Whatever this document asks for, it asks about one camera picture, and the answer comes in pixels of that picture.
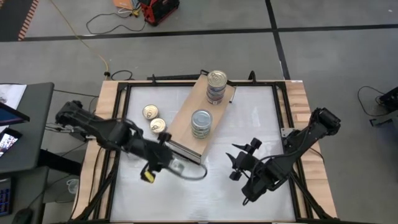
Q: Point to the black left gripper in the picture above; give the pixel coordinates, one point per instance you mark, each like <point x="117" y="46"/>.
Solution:
<point x="155" y="155"/>

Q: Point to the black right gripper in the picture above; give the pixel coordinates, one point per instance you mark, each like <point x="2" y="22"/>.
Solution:
<point x="248" y="161"/>

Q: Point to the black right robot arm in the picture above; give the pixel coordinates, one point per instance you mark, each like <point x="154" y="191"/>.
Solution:
<point x="298" y="143"/>

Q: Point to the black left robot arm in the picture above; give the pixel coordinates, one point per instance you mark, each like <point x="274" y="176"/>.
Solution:
<point x="99" y="130"/>

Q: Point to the yellow tape tag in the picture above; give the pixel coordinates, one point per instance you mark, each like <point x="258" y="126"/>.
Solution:
<point x="148" y="176"/>

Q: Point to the wooden box platform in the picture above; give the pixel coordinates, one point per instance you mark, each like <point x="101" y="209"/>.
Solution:
<point x="183" y="130"/>

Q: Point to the clear plastic cup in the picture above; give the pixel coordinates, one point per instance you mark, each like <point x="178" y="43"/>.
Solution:
<point x="73" y="186"/>

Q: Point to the grey desk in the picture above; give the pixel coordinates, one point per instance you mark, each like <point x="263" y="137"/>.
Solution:
<point x="34" y="140"/>

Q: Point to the red and black case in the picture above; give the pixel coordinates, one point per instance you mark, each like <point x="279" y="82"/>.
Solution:
<point x="158" y="11"/>

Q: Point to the black computer mouse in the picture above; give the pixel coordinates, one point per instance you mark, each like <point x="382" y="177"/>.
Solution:
<point x="21" y="216"/>

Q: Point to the smartphone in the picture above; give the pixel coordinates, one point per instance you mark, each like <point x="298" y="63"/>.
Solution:
<point x="7" y="141"/>

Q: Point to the tablet with blue screen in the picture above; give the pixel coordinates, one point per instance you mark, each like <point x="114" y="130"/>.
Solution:
<point x="9" y="115"/>

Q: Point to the orange flat object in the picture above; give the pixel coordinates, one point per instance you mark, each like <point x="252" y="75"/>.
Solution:
<point x="122" y="3"/>

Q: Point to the dark keyboard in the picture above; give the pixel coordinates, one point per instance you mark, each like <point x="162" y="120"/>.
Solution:
<point x="5" y="196"/>

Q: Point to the white printed paper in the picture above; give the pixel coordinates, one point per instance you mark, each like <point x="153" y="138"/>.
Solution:
<point x="12" y="93"/>

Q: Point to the black equipment base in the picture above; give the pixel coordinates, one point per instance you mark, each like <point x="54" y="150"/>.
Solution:
<point x="388" y="99"/>

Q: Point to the black mat orange striped edge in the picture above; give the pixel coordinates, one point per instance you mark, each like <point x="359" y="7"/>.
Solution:
<point x="12" y="18"/>

